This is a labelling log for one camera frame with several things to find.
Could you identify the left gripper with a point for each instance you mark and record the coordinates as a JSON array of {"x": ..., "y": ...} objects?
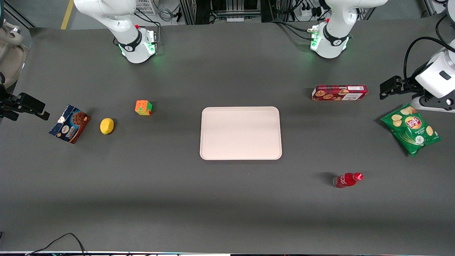
[{"x": 406, "y": 87}]

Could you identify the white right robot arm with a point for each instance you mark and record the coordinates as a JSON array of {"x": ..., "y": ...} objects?
[{"x": 122, "y": 25}]

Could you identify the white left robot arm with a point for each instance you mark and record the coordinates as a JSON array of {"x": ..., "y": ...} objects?
[{"x": 334, "y": 32}]

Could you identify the blue chocolate cookie box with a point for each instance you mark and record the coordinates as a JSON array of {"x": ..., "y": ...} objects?
[{"x": 70, "y": 123}]

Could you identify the red cookie box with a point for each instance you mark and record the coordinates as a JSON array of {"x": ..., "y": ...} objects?
[{"x": 339, "y": 93}]

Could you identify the pale pink plastic tray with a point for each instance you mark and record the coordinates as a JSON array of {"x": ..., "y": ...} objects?
[{"x": 240, "y": 133}]

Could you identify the green chips bag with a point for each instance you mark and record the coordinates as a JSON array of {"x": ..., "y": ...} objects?
[{"x": 412, "y": 129}]

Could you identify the yellow lemon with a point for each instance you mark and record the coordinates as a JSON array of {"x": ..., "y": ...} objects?
[{"x": 106, "y": 126}]

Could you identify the red soda bottle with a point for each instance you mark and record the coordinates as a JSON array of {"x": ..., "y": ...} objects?
[{"x": 346, "y": 180}]

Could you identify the orange green puzzle cube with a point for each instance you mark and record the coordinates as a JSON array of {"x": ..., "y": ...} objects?
[{"x": 143, "y": 107}]

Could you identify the white power strip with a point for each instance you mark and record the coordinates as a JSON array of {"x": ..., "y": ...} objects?
[{"x": 305, "y": 12}]

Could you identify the white perforated basket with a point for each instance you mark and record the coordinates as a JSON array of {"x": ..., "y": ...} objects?
[{"x": 145, "y": 6}]

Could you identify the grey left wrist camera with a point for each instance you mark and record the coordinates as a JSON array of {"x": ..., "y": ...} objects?
[{"x": 432, "y": 104}]

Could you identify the aluminium frame rack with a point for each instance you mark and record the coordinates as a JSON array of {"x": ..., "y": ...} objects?
[{"x": 220, "y": 9}]

